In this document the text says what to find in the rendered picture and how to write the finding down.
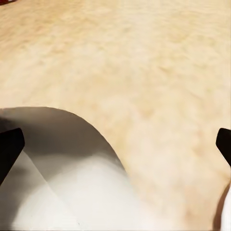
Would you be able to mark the paper coffee filter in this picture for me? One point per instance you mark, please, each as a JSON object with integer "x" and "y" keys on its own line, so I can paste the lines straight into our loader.
{"x": 66, "y": 178}

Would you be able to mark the countertop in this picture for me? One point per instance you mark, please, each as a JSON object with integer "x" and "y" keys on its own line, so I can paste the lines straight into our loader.
{"x": 152, "y": 76}

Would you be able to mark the saucer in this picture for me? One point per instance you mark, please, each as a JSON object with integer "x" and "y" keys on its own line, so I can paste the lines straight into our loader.
{"x": 226, "y": 213}

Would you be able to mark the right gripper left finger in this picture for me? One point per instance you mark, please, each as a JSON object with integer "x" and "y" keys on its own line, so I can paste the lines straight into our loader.
{"x": 12, "y": 143}

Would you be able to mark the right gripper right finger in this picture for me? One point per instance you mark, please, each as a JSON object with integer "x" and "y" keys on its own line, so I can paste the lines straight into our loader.
{"x": 223, "y": 143}

